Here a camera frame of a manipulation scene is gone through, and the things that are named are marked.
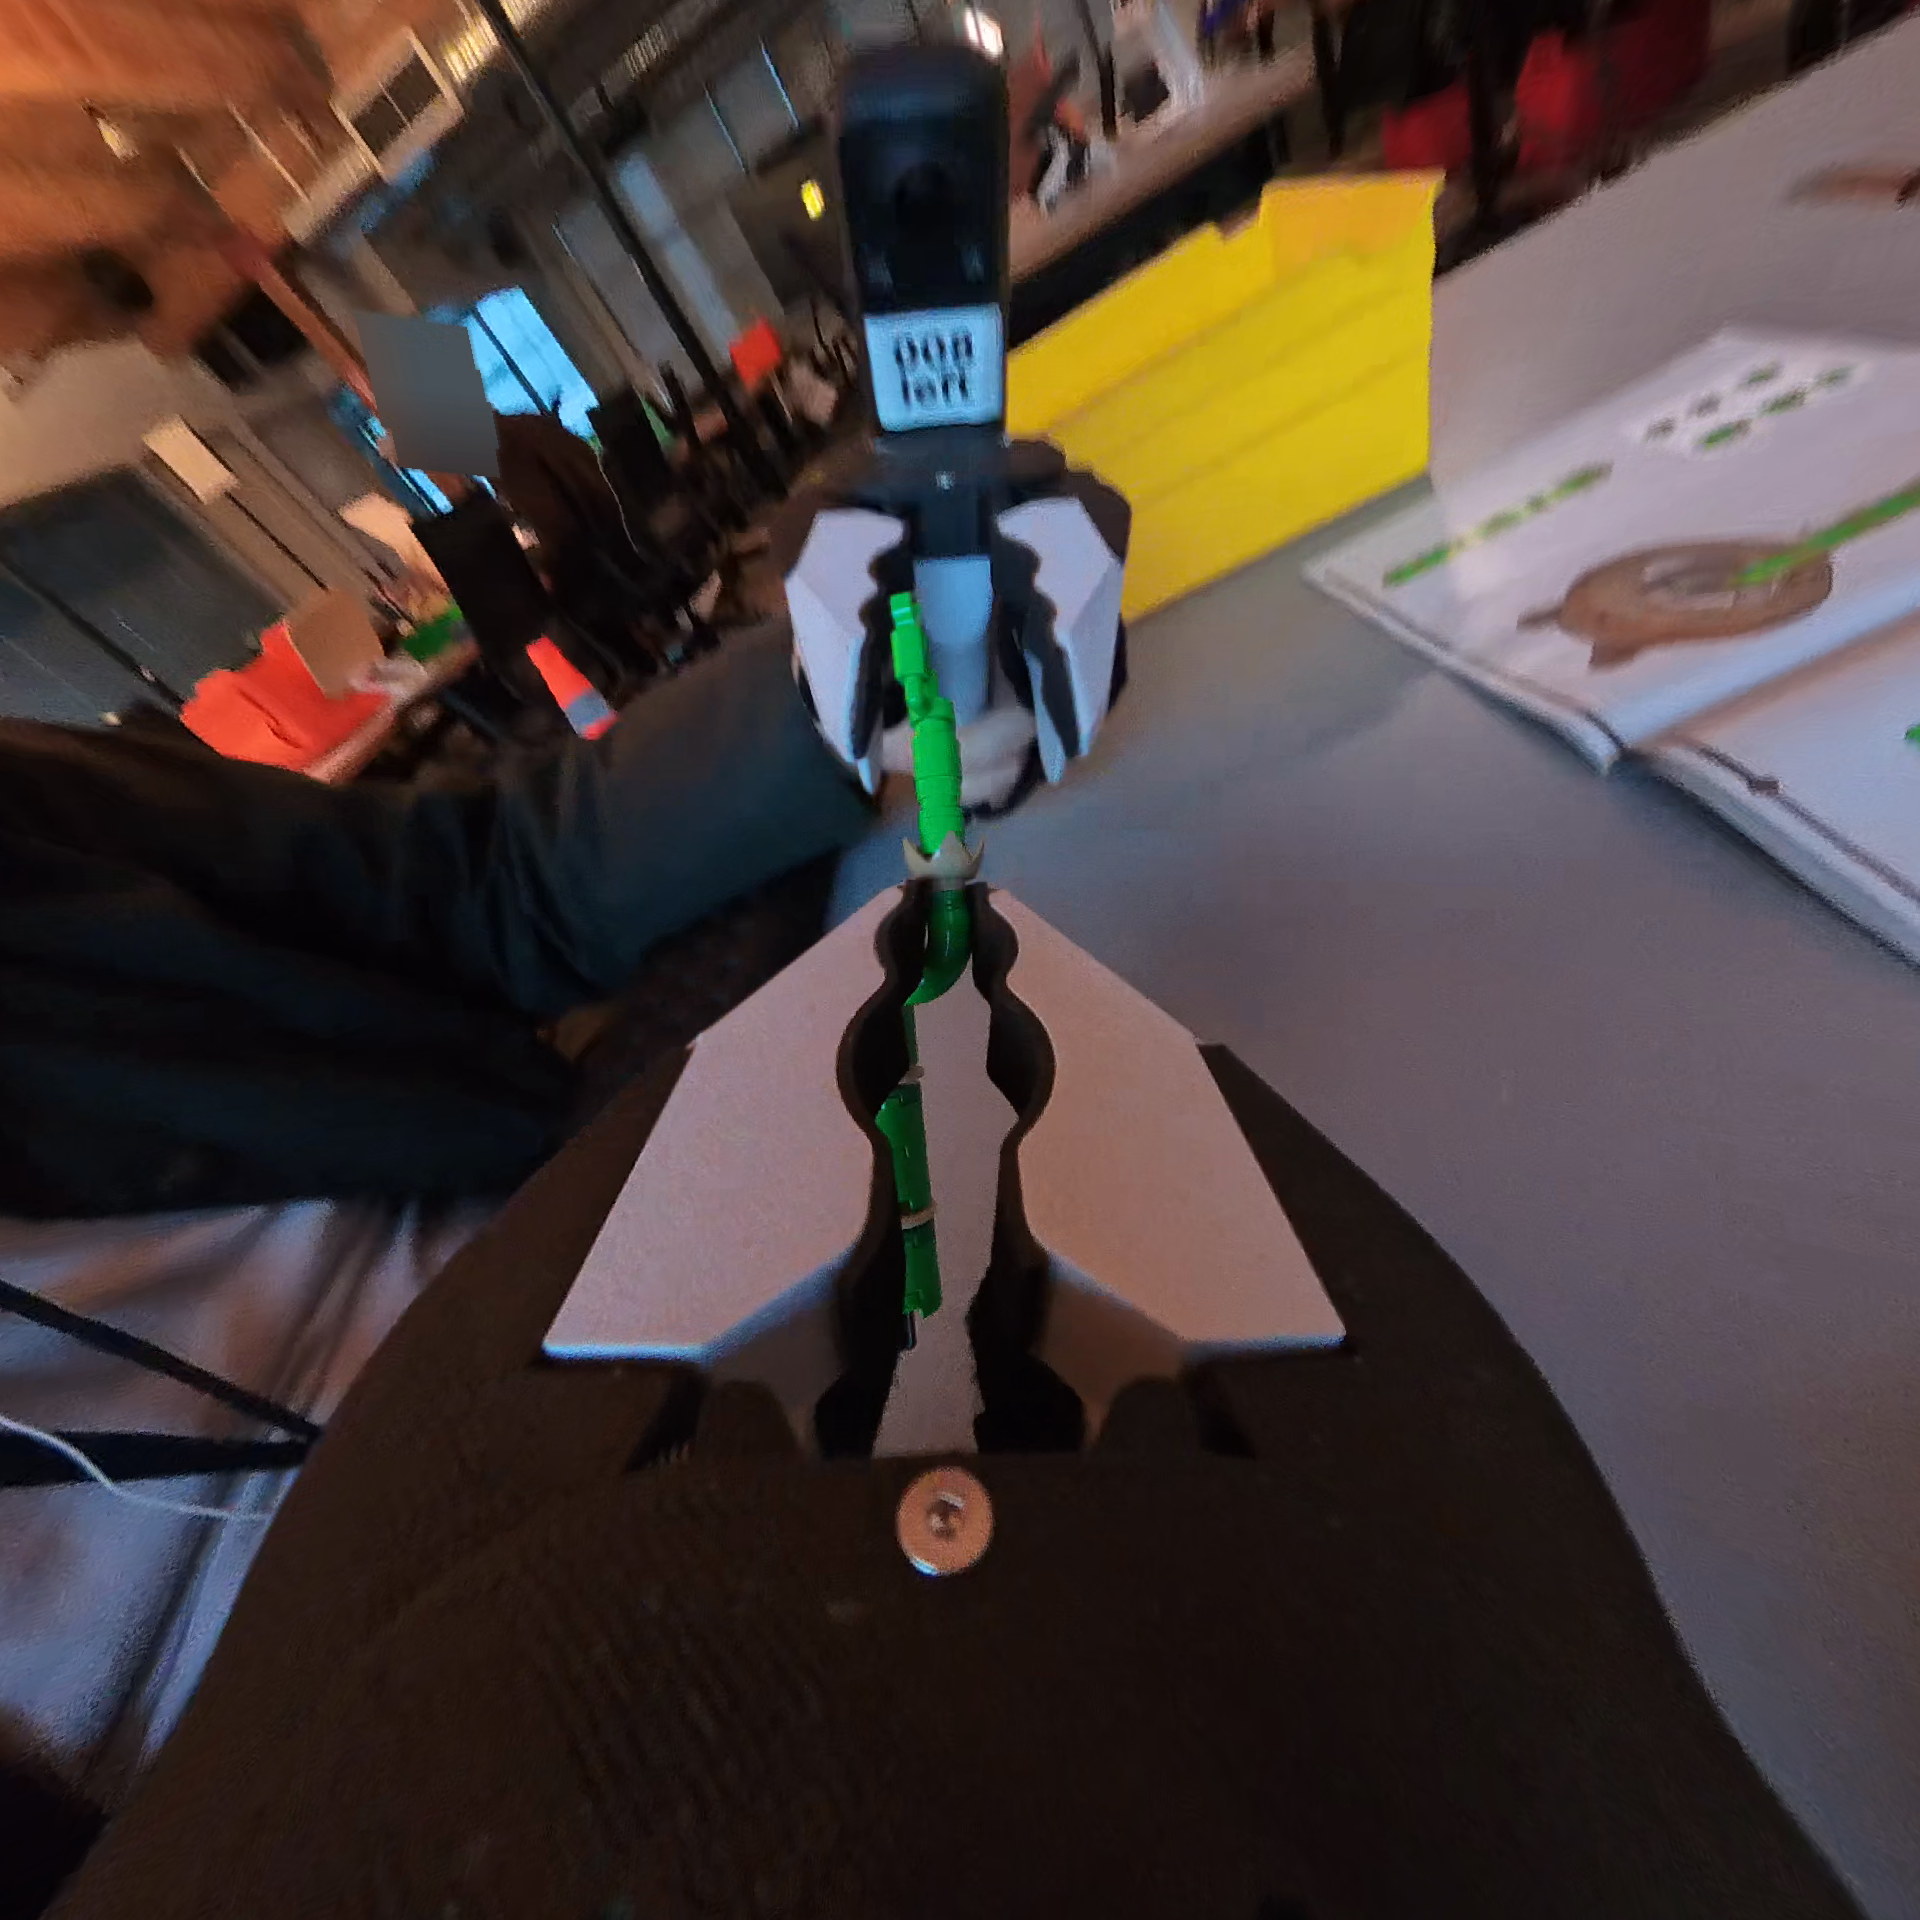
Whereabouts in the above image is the black lanyard strap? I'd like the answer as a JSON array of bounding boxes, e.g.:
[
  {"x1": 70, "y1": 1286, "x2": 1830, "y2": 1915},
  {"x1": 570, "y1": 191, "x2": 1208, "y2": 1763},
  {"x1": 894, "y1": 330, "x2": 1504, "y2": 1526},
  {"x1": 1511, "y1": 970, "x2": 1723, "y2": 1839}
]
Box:
[{"x1": 0, "y1": 1281, "x2": 326, "y2": 1488}]

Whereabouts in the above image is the orange striped traffic cone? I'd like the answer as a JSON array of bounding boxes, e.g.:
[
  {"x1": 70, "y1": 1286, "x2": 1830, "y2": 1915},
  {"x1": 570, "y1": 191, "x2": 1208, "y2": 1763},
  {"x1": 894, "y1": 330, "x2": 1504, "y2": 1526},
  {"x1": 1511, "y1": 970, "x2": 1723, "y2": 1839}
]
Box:
[{"x1": 527, "y1": 638, "x2": 622, "y2": 745}]

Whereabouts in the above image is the grey desk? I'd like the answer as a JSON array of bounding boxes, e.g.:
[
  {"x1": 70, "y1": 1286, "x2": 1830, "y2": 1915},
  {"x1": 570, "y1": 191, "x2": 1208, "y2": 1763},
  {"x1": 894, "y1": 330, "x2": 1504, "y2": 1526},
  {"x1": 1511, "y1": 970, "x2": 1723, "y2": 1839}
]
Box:
[{"x1": 840, "y1": 30, "x2": 1920, "y2": 1920}]

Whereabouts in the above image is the yellow plastic bin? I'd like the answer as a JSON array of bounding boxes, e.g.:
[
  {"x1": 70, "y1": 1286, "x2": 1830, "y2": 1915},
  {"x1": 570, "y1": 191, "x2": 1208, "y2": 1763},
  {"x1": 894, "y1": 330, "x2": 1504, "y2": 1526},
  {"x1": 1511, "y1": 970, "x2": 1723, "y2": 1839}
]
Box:
[{"x1": 1002, "y1": 166, "x2": 1445, "y2": 624}]

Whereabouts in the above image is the thin white cord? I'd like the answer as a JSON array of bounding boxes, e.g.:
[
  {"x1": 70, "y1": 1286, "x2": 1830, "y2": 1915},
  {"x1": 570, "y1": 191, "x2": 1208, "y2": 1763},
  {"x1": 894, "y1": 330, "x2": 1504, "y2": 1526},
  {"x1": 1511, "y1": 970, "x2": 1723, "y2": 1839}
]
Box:
[{"x1": 0, "y1": 1410, "x2": 279, "y2": 1523}]

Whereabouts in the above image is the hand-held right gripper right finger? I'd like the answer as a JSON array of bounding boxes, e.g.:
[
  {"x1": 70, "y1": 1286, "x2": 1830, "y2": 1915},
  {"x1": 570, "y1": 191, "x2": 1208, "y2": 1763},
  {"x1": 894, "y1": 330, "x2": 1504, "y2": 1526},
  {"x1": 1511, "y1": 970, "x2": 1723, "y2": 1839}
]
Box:
[{"x1": 967, "y1": 873, "x2": 1346, "y2": 1453}]

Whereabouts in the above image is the green hooked bamboo stem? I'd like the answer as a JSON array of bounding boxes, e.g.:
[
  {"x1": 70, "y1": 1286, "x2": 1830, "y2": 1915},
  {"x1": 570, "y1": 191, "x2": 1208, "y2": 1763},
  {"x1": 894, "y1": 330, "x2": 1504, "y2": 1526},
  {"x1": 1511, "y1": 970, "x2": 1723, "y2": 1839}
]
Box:
[{"x1": 878, "y1": 590, "x2": 985, "y2": 1360}]

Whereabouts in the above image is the large window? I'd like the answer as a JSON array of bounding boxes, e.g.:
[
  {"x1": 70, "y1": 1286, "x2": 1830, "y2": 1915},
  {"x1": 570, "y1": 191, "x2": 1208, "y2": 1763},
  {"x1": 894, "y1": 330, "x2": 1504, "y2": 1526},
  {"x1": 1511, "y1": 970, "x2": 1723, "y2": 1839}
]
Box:
[{"x1": 451, "y1": 285, "x2": 602, "y2": 451}]

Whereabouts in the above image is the orange plastic crate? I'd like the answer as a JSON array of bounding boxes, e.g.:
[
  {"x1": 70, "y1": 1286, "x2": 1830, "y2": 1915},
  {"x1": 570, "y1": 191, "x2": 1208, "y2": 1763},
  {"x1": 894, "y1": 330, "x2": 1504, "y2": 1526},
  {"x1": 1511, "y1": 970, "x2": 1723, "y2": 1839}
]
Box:
[{"x1": 182, "y1": 622, "x2": 453, "y2": 784}]

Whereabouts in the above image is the beige panel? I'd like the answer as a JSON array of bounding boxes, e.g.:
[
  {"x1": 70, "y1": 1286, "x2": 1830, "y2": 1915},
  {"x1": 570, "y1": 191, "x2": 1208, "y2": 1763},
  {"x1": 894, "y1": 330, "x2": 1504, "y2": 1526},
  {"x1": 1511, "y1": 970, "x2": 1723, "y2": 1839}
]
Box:
[{"x1": 286, "y1": 587, "x2": 390, "y2": 699}]

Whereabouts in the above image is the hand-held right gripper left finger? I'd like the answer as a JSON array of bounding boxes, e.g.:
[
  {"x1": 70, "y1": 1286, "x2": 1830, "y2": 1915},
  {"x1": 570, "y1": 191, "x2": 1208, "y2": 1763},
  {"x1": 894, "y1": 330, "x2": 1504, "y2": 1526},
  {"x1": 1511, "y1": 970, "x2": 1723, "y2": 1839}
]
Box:
[{"x1": 545, "y1": 873, "x2": 925, "y2": 1453}]

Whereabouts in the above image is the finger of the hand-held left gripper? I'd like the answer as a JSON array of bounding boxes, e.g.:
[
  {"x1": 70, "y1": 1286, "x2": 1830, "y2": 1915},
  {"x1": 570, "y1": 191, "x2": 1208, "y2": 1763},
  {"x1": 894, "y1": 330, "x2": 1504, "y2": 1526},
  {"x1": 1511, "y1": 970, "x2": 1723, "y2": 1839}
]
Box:
[
  {"x1": 784, "y1": 509, "x2": 906, "y2": 798},
  {"x1": 1002, "y1": 498, "x2": 1130, "y2": 787}
]

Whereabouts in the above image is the instruction booklet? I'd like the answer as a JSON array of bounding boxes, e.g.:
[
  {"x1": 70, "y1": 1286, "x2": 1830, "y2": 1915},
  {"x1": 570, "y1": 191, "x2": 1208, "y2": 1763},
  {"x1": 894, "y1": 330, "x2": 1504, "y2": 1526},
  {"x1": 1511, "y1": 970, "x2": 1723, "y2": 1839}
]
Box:
[{"x1": 1304, "y1": 321, "x2": 1920, "y2": 962}]

